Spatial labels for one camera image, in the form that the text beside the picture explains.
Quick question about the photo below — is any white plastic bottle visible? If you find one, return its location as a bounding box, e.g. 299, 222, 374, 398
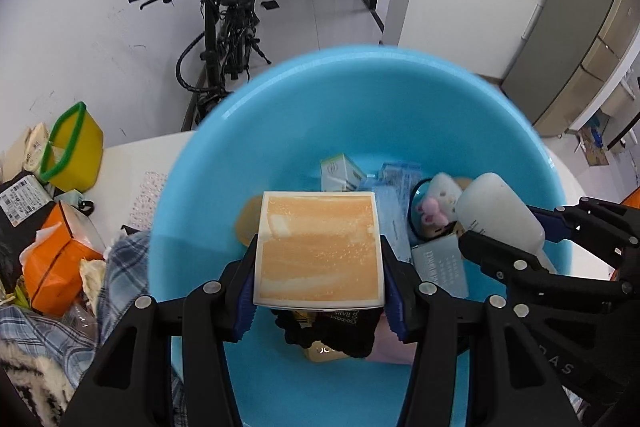
454, 172, 556, 273

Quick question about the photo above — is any translucent orange soap case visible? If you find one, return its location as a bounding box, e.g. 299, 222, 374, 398
234, 195, 262, 247

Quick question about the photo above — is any orange top square box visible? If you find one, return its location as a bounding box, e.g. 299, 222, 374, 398
253, 192, 385, 312

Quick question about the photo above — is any orange chair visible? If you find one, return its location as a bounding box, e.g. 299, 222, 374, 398
620, 187, 640, 209

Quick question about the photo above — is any light blue card box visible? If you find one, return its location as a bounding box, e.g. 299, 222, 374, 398
411, 234, 469, 298

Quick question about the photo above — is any black white fuzzy cloth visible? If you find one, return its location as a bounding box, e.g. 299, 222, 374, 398
1, 341, 74, 426

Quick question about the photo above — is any blue plaid shirt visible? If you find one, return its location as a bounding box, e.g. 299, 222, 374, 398
0, 231, 191, 427

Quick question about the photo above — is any pink rolled cloth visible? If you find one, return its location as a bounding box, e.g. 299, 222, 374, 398
367, 314, 416, 365

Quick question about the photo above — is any orange tissue box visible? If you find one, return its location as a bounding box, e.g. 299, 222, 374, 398
20, 202, 105, 317

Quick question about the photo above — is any light blue wipes pack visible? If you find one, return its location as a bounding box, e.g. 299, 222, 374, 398
362, 162, 422, 262

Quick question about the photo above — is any black fabric pouch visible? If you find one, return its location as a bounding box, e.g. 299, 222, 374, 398
272, 308, 383, 359

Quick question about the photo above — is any blue plastic basin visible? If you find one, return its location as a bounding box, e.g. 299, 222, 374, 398
149, 46, 565, 426

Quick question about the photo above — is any gold cigarette box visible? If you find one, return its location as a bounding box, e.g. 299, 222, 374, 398
303, 340, 348, 363

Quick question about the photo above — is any red white cigarette box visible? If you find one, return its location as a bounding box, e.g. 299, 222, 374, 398
320, 154, 367, 192

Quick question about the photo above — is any black parcel bag with label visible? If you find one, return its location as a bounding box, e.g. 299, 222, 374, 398
0, 171, 54, 293

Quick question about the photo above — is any yellow container green rim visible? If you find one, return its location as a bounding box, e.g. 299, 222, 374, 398
39, 102, 104, 193

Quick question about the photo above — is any cream cloth bag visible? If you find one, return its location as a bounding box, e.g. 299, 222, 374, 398
1, 122, 49, 182

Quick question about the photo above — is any black folding bicycle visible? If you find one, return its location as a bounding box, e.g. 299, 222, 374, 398
128, 0, 266, 131

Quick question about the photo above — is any white pink plush hair tie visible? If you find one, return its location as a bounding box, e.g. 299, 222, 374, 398
408, 171, 464, 243

